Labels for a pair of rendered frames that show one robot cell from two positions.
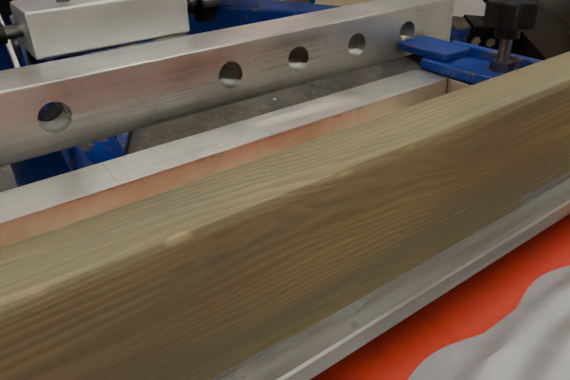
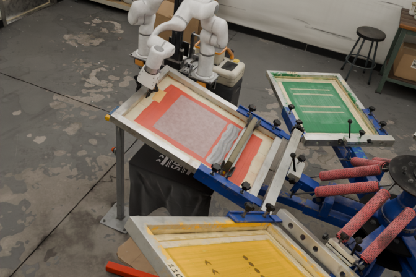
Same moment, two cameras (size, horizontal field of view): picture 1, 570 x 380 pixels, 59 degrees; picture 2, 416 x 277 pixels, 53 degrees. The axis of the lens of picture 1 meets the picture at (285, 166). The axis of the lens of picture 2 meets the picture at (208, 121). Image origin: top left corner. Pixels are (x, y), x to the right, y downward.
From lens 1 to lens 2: 2.18 m
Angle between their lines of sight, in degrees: 98
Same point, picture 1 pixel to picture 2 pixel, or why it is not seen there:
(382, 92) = (255, 185)
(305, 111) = (261, 177)
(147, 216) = (249, 128)
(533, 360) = (222, 150)
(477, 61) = (246, 196)
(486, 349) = (225, 150)
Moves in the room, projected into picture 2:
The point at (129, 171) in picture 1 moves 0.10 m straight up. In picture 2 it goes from (268, 158) to (272, 144)
